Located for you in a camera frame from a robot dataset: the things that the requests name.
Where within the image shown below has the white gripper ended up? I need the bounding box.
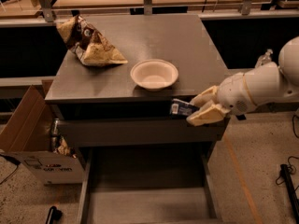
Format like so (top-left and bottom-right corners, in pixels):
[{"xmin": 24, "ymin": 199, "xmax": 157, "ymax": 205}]
[{"xmin": 186, "ymin": 73, "xmax": 257, "ymax": 126}]

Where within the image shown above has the dark blue rxbar wrapper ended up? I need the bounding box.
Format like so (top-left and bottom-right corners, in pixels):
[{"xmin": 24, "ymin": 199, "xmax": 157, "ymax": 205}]
[{"xmin": 170, "ymin": 99, "xmax": 199, "ymax": 117}]

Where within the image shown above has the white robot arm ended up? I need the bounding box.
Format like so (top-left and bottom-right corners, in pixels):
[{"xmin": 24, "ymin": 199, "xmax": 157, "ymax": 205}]
[{"xmin": 187, "ymin": 37, "xmax": 299, "ymax": 126}]

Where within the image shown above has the grey drawer cabinet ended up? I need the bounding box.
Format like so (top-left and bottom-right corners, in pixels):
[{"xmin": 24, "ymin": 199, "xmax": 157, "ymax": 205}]
[{"xmin": 46, "ymin": 14, "xmax": 232, "ymax": 155}]

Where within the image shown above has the grey open bottom drawer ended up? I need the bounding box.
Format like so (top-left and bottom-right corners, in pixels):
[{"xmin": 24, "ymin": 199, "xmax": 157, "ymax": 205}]
[{"xmin": 76, "ymin": 144, "xmax": 223, "ymax": 224}]

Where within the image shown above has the grey middle drawer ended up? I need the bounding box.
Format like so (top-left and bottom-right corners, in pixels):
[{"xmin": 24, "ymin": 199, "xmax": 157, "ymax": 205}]
[{"xmin": 58, "ymin": 119, "xmax": 229, "ymax": 147}]

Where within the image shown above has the white paper bowl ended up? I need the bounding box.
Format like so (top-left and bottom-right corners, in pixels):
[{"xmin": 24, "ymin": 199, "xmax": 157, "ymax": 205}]
[{"xmin": 130, "ymin": 59, "xmax": 178, "ymax": 91}]

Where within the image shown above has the clear sanitizer pump bottle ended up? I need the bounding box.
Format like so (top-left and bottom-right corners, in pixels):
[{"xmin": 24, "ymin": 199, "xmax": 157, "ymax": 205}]
[{"xmin": 255, "ymin": 49, "xmax": 273, "ymax": 68}]

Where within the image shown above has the black power strip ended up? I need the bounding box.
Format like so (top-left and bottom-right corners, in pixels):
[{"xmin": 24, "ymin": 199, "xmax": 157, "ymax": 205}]
[{"xmin": 280, "ymin": 164, "xmax": 299, "ymax": 224}]

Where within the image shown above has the brown crumpled chip bag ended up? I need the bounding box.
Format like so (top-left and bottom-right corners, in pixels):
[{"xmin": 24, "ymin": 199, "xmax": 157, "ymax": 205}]
[{"xmin": 56, "ymin": 15, "xmax": 128, "ymax": 67}]

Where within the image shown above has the snack bag in box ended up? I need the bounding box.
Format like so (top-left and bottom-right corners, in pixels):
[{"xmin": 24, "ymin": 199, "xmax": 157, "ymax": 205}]
[{"xmin": 54, "ymin": 136, "xmax": 77, "ymax": 158}]

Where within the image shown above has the metal can in box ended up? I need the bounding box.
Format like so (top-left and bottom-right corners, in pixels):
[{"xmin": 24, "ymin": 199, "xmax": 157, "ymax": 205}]
[{"xmin": 50, "ymin": 119, "xmax": 60, "ymax": 150}]

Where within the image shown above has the open cardboard box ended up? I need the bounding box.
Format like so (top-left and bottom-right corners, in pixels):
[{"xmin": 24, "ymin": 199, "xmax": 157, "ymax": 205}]
[{"xmin": 0, "ymin": 86, "xmax": 84, "ymax": 185}]

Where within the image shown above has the black object on floor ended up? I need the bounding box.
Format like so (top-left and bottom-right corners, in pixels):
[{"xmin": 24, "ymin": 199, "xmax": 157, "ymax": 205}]
[{"xmin": 45, "ymin": 206, "xmax": 63, "ymax": 224}]

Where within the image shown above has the metal railing frame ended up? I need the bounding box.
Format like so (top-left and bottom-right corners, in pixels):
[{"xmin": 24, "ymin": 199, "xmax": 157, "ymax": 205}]
[{"xmin": 0, "ymin": 0, "xmax": 299, "ymax": 27}]

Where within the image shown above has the black cable at left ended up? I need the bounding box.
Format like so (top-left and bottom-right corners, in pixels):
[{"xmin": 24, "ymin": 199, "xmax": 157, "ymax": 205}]
[{"xmin": 0, "ymin": 153, "xmax": 21, "ymax": 186}]

